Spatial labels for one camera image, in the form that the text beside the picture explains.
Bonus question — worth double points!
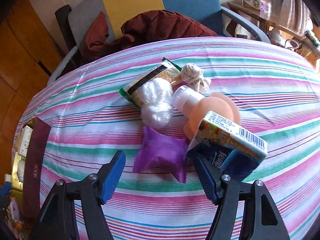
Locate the orange white small carton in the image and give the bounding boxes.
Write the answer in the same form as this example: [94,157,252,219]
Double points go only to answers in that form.
[189,111,267,162]

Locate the purple snack pouch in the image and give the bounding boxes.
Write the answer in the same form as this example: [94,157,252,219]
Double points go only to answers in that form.
[132,126,188,183]

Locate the peach pump bottle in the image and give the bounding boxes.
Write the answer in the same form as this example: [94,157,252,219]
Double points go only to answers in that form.
[172,85,241,140]

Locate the white sock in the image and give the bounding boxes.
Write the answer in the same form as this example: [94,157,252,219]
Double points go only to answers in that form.
[138,77,174,129]

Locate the beige scrunchie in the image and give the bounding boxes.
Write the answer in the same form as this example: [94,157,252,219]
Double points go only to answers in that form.
[181,63,211,94]

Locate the green cracker packet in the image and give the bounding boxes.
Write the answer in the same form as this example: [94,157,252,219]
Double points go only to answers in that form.
[118,58,182,109]

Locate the large white carton box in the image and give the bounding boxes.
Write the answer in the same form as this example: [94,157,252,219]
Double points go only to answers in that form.
[17,126,33,157]

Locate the striped pink green bedsheet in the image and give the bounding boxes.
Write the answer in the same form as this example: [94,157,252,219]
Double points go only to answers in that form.
[11,36,320,240]

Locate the gold metal tin box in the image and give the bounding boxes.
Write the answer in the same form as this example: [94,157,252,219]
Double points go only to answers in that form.
[12,120,34,191]

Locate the wooden wardrobe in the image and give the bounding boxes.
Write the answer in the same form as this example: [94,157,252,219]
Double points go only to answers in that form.
[1,0,62,178]

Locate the wooden side desk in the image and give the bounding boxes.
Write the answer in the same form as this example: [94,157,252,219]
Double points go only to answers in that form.
[227,2,319,65]

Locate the tricolour fabric armchair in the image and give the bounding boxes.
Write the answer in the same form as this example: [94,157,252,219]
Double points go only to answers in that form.
[48,0,269,84]

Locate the pink patterned curtain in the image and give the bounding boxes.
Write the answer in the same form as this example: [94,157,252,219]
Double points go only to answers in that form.
[272,0,310,35]

